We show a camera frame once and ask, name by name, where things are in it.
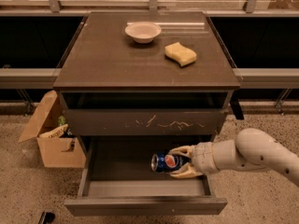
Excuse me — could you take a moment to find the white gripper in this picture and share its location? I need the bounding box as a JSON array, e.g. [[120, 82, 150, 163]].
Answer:
[[169, 142, 219, 179]]

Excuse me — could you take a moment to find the open middle drawer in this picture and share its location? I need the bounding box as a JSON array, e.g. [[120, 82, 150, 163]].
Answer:
[[64, 135, 227, 217]]

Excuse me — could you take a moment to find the black object on floor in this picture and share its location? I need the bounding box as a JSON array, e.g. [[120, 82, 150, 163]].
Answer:
[[38, 212, 55, 224]]

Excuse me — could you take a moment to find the blue pepsi can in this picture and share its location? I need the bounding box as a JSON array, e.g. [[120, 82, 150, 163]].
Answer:
[[150, 153, 190, 173]]

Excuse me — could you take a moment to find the brown cardboard box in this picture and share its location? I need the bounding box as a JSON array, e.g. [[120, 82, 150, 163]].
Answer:
[[19, 91, 86, 168]]

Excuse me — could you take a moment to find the top drawer scratched front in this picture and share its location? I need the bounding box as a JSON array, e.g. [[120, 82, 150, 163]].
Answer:
[[64, 109, 227, 136]]

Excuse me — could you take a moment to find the dark grey drawer cabinet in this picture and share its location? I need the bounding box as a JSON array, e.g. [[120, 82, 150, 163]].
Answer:
[[52, 11, 242, 142]]

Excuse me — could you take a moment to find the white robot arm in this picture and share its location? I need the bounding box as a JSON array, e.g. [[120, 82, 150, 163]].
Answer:
[[169, 128, 299, 187]]

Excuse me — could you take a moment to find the yellow sponge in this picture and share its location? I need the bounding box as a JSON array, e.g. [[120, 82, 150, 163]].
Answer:
[[164, 42, 197, 67]]

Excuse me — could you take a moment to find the white ceramic bowl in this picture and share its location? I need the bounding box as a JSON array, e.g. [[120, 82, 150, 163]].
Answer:
[[125, 21, 162, 44]]

